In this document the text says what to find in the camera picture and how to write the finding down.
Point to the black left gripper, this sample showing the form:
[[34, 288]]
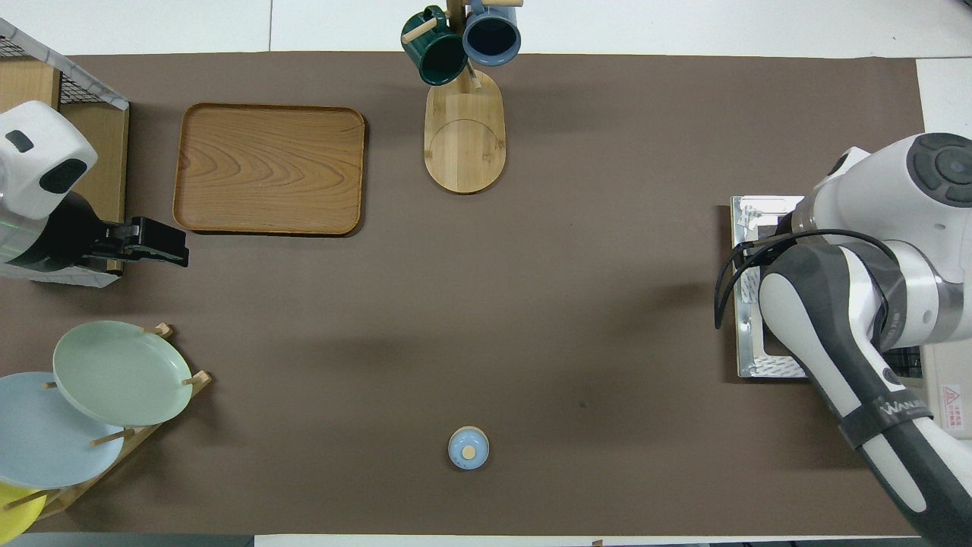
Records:
[[106, 245]]

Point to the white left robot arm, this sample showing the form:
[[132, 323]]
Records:
[[38, 159]]

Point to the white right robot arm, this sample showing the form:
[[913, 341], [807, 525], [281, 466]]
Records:
[[850, 304]]

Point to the wooden shelf unit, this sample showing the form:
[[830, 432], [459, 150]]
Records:
[[102, 163]]

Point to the wooden serving tray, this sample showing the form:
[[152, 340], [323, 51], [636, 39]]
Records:
[[269, 169]]

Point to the pale green plate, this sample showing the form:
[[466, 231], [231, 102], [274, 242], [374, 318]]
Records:
[[121, 372]]

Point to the grey marbled strip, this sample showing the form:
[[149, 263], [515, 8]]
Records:
[[91, 87]]

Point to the wooden plate rack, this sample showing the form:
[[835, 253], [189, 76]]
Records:
[[152, 433]]

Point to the light blue racked plate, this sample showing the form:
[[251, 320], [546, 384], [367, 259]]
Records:
[[45, 441]]

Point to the yellow plate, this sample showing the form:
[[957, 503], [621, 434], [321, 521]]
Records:
[[15, 513]]

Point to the wooden mug tree stand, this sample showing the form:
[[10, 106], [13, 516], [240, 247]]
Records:
[[465, 144]]

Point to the dark green mug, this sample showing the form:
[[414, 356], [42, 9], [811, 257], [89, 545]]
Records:
[[439, 57]]

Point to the small blue lidded jar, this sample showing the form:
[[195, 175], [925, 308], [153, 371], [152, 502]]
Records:
[[468, 450]]

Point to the brown table mat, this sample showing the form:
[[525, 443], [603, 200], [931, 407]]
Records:
[[531, 304]]

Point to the blue mug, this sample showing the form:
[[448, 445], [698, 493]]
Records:
[[492, 38]]

